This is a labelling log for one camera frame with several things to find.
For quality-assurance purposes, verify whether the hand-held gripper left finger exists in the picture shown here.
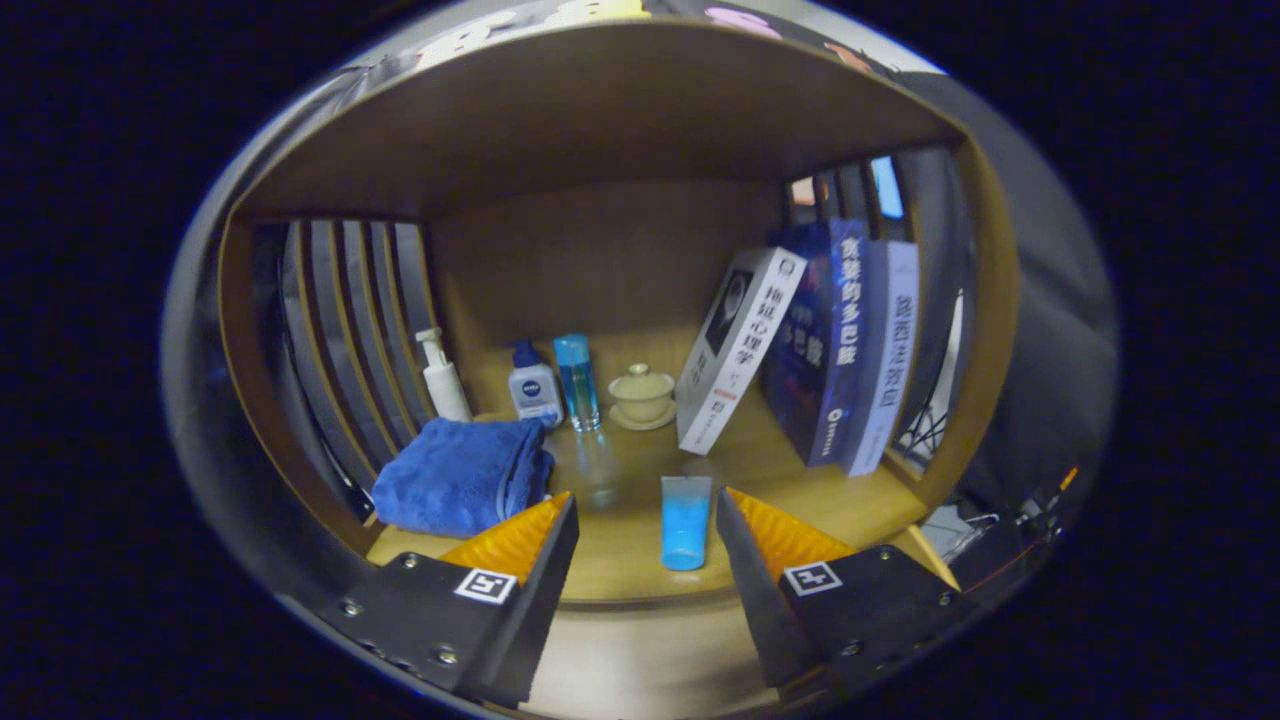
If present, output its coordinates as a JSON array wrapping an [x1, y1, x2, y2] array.
[[320, 492, 581, 706]]

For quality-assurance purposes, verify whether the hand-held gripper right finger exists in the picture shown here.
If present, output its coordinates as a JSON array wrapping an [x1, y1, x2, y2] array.
[[715, 487, 976, 701]]

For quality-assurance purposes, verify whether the blue squeeze tube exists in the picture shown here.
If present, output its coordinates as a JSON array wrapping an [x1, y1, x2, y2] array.
[[660, 475, 713, 572]]

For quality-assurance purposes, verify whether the wooden countertop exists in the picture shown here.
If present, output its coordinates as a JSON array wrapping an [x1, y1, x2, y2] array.
[[365, 330, 931, 609]]

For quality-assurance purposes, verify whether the wooden cabinet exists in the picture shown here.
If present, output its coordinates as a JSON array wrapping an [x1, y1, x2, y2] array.
[[215, 18, 1021, 611]]

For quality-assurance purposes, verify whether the rolled blue towel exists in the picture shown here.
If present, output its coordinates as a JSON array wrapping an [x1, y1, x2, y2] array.
[[372, 417, 556, 539]]

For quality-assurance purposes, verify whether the small white bottle blue cap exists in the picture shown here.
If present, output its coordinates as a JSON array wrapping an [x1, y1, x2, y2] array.
[[507, 340, 563, 429]]

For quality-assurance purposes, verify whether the tall clear blue bottle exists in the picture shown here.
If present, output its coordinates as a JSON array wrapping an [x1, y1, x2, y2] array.
[[553, 333, 602, 433]]

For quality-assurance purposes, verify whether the beige lidded teacup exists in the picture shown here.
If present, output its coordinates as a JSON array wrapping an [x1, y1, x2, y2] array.
[[607, 363, 679, 432]]

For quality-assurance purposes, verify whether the white pump bottle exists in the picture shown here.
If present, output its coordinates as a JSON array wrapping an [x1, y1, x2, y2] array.
[[415, 327, 473, 424]]

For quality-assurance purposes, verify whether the white book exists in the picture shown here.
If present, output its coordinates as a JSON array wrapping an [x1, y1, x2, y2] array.
[[676, 246, 808, 456]]

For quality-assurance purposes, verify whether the black tripod stand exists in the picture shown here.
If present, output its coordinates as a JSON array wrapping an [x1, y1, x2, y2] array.
[[900, 290, 966, 463]]

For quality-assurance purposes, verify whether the dark blue book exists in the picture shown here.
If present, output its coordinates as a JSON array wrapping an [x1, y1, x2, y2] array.
[[765, 218, 871, 468]]

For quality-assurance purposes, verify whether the lavender book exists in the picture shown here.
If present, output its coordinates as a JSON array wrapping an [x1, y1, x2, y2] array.
[[840, 240, 921, 478]]

